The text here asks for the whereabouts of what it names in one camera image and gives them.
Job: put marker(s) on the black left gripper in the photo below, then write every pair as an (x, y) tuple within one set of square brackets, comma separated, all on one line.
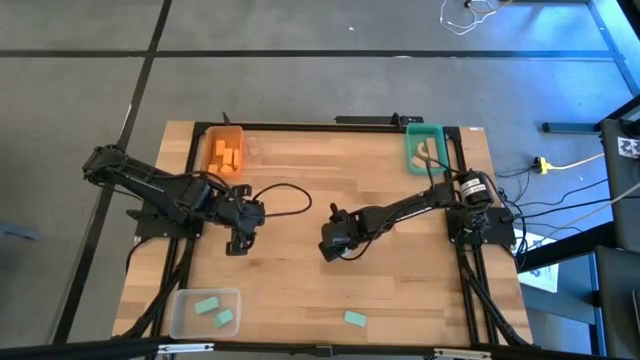
[(245, 215)]

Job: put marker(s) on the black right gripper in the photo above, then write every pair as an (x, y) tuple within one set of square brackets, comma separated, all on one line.
[(345, 227)]

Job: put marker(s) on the natural wood half-round block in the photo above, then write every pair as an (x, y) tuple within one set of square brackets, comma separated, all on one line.
[(419, 162)]

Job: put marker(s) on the natural wood arch block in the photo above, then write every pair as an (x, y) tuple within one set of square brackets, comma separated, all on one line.
[(422, 145)]

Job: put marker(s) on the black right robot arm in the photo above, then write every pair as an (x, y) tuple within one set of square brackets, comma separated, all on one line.
[(410, 205)]

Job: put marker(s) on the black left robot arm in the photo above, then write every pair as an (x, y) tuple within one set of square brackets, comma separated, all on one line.
[(150, 182)]

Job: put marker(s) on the clear plastic bin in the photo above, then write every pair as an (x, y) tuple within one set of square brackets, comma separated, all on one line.
[(190, 327)]

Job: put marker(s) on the black crossbeam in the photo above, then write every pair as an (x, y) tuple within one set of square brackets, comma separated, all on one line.
[(300, 348)]

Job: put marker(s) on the orange plastic bin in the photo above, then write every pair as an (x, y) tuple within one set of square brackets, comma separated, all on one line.
[(240, 135)]

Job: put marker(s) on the green plastic bin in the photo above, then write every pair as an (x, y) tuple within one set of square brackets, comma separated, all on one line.
[(412, 135)]

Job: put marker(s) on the white printed paper sheet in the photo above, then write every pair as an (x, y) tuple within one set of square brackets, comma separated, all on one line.
[(547, 277)]

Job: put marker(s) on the grey-blue object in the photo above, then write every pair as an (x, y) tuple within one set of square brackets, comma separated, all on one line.
[(20, 232)]

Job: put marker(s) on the yellow power plug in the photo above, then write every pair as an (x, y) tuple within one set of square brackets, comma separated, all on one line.
[(540, 165)]

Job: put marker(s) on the black diagonal beam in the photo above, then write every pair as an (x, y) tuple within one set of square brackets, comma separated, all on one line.
[(565, 247)]

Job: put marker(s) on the blue metal bar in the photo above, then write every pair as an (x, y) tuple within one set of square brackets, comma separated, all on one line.
[(570, 128)]

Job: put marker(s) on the black seat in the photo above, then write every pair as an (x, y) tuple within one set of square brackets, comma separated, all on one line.
[(617, 300)]

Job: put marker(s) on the black cart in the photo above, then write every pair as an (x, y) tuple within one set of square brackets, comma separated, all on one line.
[(620, 200)]

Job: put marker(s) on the white printed tag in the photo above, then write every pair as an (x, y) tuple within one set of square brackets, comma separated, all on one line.
[(629, 147)]

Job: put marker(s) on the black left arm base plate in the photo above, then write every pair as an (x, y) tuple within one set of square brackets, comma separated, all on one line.
[(150, 231)]

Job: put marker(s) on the silver metal bracket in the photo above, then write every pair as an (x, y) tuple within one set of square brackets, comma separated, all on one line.
[(462, 354), (185, 348)]

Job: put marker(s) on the black aluminium table frame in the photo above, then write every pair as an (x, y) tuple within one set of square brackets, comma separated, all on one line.
[(300, 126)]

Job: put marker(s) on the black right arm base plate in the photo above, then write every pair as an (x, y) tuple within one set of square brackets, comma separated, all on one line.
[(500, 231)]

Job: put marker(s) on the blue steel frame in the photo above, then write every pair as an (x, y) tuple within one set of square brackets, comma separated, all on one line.
[(612, 50)]

